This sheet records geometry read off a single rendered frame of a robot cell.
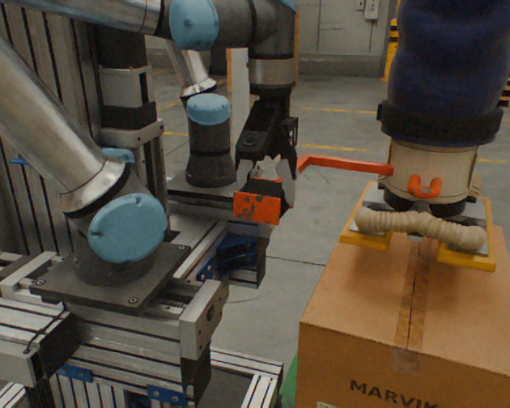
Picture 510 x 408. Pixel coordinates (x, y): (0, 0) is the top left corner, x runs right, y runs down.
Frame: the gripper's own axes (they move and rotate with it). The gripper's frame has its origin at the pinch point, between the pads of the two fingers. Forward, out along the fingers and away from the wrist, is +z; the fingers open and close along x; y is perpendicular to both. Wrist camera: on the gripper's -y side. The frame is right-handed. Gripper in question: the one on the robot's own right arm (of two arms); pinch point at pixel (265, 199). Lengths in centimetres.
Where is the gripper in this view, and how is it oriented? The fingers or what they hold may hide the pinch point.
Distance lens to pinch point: 82.2
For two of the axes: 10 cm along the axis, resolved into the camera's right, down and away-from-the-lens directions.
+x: -9.2, -1.6, 3.5
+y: 3.9, -3.9, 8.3
